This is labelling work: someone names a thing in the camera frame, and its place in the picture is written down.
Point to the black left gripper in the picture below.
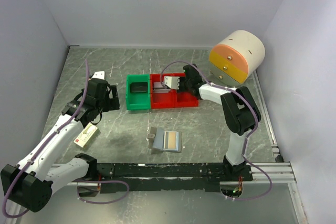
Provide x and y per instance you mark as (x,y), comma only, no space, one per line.
(112,104)

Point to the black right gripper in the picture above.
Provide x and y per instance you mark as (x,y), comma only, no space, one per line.
(181,78)

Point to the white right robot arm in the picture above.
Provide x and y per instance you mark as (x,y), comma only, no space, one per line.
(240,111)

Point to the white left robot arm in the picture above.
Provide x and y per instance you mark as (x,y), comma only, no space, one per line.
(30,183)

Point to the black card in green bin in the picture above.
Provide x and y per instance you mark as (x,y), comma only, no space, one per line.
(139,87)

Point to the silver card in red bin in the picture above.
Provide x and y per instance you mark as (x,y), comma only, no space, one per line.
(158,88)

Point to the red plastic bin right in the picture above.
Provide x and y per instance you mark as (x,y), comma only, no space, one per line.
(183,98)

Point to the red plastic bin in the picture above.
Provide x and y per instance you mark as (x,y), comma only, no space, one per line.
(160,100)
(183,98)

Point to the green plastic bin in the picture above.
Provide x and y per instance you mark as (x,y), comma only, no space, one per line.
(138,94)

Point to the red plastic bin middle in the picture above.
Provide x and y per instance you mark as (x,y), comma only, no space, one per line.
(160,100)

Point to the round beige drawer cabinet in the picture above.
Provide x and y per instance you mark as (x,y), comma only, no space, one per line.
(236,57)

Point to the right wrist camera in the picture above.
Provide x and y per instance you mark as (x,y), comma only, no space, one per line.
(172,82)

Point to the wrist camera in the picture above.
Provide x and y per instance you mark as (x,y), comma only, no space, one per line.
(99,75)
(172,82)

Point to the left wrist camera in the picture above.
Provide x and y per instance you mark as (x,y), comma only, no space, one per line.
(99,75)

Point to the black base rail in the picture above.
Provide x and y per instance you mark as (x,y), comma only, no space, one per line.
(114,186)

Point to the aluminium frame rail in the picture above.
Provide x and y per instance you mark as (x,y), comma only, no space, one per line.
(262,174)

